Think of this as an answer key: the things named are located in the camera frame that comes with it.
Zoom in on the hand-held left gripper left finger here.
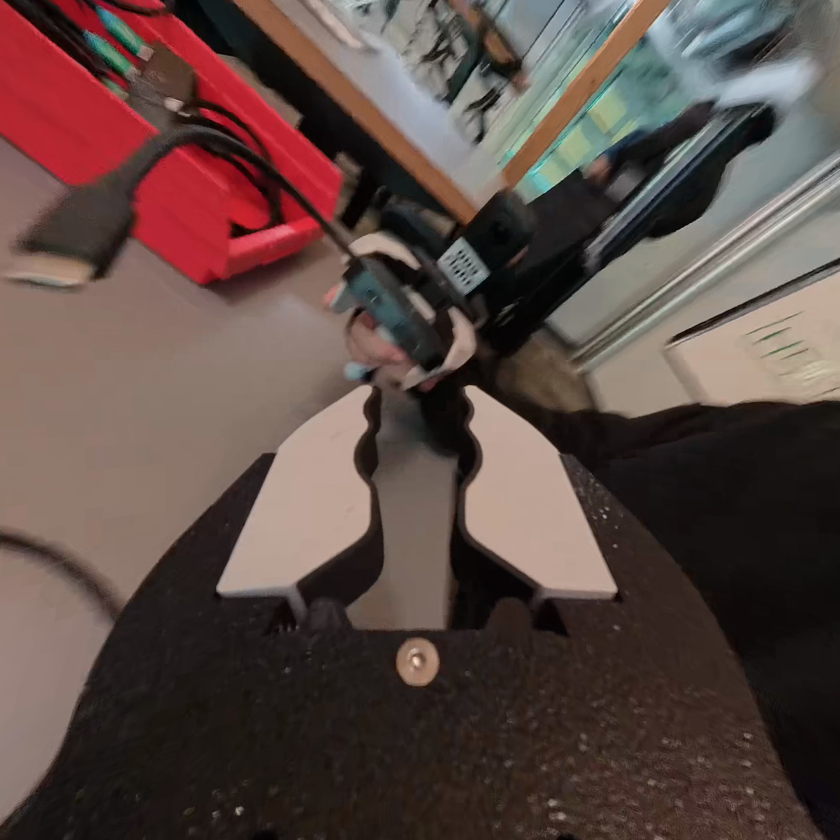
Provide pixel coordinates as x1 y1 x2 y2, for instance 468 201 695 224
217 386 387 623

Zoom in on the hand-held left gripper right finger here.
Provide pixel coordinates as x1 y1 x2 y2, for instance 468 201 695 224
449 386 620 627

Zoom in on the person's right hand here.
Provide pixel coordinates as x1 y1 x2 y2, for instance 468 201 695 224
325 283 422 389

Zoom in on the small whiteboard sign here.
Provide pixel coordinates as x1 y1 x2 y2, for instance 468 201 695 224
663 262 840 406

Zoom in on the person's right forearm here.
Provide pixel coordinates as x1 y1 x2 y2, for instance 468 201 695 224
420 371 657 473

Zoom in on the red storage bin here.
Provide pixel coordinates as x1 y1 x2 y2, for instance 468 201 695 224
0 0 343 286

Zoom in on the black cable with dark plug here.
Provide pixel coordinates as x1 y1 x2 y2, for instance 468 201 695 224
128 45 286 231

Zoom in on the black cable with green plug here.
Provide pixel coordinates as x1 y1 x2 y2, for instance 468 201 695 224
79 29 142 83
92 0 155 56
5 125 448 370

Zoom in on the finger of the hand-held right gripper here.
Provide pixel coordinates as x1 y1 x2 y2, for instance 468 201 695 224
402 318 478 392
348 233 421 273

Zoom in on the wood-edged table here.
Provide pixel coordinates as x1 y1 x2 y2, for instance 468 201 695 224
233 0 480 224

